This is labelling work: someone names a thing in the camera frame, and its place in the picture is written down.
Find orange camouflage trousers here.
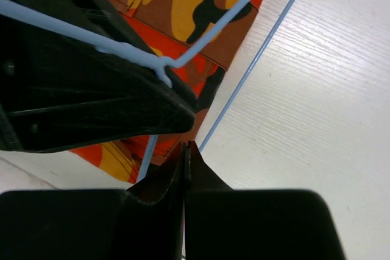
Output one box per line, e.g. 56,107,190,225
69,0,272,184

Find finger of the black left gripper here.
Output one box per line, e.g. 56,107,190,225
1,0,197,153

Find blue wire hanger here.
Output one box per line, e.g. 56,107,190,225
1,0,295,183

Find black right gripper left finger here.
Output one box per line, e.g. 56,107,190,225
1,144,186,259

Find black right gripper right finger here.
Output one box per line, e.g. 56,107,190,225
185,142,345,259

